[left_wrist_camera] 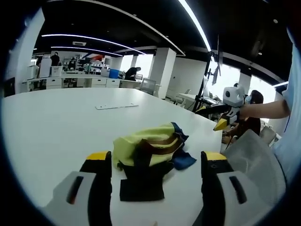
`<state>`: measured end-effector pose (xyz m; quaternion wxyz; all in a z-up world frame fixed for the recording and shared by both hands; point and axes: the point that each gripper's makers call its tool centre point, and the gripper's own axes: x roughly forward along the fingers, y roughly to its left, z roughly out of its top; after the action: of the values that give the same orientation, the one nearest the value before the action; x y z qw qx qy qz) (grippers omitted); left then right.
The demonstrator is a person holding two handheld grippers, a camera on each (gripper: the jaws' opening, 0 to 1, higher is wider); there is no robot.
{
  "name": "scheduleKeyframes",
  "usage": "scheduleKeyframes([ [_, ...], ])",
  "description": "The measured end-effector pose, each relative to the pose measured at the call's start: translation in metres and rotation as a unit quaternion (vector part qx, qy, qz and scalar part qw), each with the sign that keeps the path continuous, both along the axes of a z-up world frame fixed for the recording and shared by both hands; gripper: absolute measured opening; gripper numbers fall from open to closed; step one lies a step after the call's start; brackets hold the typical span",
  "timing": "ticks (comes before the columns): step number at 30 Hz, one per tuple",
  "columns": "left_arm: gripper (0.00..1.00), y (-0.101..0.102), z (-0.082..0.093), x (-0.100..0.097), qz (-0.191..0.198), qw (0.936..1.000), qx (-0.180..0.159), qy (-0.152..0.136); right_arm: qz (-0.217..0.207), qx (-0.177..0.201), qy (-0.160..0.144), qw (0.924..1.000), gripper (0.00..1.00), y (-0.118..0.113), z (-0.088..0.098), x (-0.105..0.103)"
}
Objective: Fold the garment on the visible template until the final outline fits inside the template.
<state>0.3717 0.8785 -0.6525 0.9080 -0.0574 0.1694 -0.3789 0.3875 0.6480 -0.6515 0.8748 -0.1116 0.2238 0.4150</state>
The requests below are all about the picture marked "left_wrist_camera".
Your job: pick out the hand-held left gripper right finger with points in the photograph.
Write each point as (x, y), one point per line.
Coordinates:
(211, 183)

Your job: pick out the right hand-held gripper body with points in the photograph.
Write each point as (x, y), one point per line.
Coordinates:
(232, 96)

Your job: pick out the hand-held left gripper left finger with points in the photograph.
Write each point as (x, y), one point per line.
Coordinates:
(98, 179)

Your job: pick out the person's left hand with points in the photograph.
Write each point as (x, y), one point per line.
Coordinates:
(153, 223)

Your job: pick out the black tripod stand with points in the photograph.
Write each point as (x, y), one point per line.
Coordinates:
(202, 82)

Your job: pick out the white desk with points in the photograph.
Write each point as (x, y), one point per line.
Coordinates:
(187, 97)

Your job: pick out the person in light shirt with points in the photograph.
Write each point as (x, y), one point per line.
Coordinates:
(291, 106)

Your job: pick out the white table cover plate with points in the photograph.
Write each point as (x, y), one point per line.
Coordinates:
(116, 106)

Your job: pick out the long ceiling light strip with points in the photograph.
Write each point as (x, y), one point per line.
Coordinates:
(94, 40)
(195, 23)

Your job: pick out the white counter with drawers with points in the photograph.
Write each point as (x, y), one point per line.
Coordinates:
(82, 82)

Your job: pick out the blue storage bin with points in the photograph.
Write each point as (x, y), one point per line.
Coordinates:
(114, 73)

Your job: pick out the ceiling air vent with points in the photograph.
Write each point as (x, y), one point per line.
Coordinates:
(79, 43)

